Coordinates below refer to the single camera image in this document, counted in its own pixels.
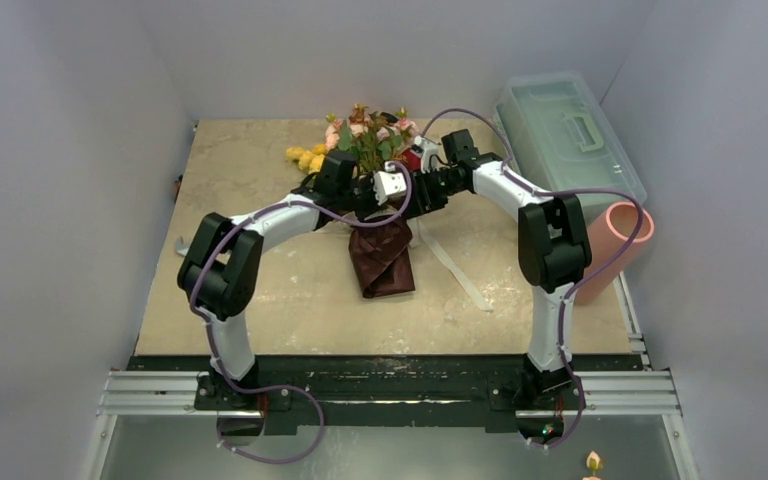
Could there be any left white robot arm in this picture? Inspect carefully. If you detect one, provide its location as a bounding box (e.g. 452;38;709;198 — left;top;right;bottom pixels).
177;152;413;409

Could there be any small pink flower bud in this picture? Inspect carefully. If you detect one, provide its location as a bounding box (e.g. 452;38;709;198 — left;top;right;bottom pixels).
582;451;604;480

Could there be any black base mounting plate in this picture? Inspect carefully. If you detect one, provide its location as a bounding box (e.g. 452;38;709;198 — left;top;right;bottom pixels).
112;354;644;439

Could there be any cream ribbon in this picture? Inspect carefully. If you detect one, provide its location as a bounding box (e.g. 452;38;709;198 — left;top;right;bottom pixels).
407;219;494;313

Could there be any adjustable wrench with red handle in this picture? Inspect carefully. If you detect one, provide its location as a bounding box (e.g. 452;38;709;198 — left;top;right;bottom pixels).
174;237;189;257

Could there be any clear plastic storage box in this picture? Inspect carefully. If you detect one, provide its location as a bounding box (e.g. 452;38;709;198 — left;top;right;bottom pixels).
494;71;647;204

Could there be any aluminium rail frame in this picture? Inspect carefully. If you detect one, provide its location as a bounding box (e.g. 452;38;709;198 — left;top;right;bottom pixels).
79;280;698;479

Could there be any flower bouquet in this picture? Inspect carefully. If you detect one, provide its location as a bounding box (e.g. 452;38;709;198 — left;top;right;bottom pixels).
285;103;419;299

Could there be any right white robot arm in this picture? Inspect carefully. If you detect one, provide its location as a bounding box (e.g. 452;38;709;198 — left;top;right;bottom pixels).
404;129;592;407

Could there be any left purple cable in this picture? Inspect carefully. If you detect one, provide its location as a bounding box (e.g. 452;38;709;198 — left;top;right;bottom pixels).
187;162;414;466

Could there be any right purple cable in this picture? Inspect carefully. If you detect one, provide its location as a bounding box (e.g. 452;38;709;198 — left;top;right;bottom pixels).
418;107;645;452

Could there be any purple cable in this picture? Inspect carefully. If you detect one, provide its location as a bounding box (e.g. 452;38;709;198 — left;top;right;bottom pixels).
418;107;645;452
187;162;414;466

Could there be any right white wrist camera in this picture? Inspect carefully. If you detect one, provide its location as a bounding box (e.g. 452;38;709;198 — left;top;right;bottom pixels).
408;135;442;173

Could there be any pink cylindrical vase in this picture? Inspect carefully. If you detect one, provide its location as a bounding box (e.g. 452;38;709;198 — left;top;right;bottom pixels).
575;202;655;305

